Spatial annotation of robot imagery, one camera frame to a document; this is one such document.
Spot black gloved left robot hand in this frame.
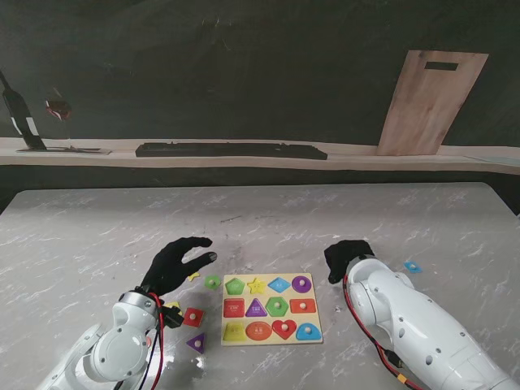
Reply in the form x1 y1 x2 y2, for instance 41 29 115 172
140 236 218 297

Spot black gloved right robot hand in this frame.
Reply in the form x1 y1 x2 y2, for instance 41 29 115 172
323 239 377 285

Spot purple circle puzzle piece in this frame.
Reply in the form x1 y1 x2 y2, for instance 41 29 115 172
291 275 314 294

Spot orange rectangle puzzle piece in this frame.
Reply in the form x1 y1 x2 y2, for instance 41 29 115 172
289 298 318 314

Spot blue semicircle puzzle piece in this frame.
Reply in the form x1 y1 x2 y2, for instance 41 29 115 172
296 322 323 341

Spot green pentagon puzzle piece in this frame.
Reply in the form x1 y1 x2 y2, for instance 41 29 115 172
264 295 290 318

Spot wooden shape puzzle board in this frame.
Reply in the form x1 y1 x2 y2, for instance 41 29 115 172
221 272 325 347

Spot red heart puzzle piece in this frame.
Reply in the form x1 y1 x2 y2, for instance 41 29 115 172
271 318 298 340

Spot red square puzzle piece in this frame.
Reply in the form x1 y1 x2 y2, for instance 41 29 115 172
182 307 206 328

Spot purple triangle puzzle piece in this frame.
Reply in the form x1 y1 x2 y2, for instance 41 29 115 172
186 332 207 355

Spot flat wooden coaster board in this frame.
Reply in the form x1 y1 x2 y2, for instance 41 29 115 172
15 145 114 156

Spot wooden cutting board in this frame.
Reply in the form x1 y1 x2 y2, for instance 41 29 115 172
375 50 490 157

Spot long wooden shelf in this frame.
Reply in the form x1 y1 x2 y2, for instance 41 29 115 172
0 136 520 176

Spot long black tray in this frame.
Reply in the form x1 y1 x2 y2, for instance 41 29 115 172
135 141 328 161

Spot red wine glass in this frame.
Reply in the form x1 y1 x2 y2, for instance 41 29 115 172
43 84 78 151

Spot dark wine bottle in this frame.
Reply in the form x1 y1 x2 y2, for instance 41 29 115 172
0 68 48 150

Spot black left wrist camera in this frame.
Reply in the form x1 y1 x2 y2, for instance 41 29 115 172
158 305 184 328

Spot red right arm cables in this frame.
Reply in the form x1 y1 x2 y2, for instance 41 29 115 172
342 275 426 390

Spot red arm cables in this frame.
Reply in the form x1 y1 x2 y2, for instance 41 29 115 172
342 275 426 390
144 292 164 390

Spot red left arm cables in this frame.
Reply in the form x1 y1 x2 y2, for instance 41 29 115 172
144 292 164 390

